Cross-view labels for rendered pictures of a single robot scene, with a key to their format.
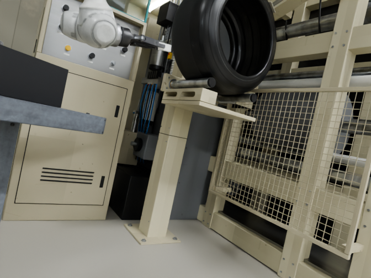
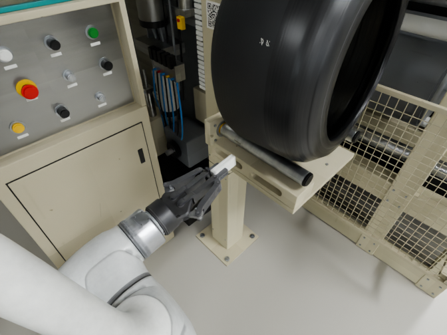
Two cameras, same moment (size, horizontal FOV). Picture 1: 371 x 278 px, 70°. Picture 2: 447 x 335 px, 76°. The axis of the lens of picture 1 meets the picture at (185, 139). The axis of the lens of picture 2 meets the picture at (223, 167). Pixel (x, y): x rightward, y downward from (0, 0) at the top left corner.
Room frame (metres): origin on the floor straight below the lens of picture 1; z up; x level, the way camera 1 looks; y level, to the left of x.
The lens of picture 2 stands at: (0.70, 0.27, 1.47)
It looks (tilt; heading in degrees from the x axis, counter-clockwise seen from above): 44 degrees down; 350
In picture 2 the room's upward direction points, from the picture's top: straight up
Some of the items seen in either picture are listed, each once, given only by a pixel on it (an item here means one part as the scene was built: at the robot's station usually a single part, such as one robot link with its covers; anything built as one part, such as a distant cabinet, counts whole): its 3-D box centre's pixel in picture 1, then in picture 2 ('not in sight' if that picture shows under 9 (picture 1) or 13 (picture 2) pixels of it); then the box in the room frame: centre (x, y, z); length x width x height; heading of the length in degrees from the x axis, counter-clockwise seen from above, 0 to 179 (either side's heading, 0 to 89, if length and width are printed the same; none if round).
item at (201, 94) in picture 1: (187, 96); (258, 165); (1.35, 0.04, 0.83); 0.36 x 0.09 x 0.06; 34
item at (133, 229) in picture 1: (152, 231); (227, 236); (1.62, 0.08, 0.01); 0.27 x 0.27 x 0.02; 34
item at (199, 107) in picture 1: (207, 110); (283, 155); (1.42, -0.08, 0.80); 0.37 x 0.36 x 0.02; 124
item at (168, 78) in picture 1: (192, 91); (248, 111); (1.57, 0.02, 0.90); 0.40 x 0.03 x 0.10; 124
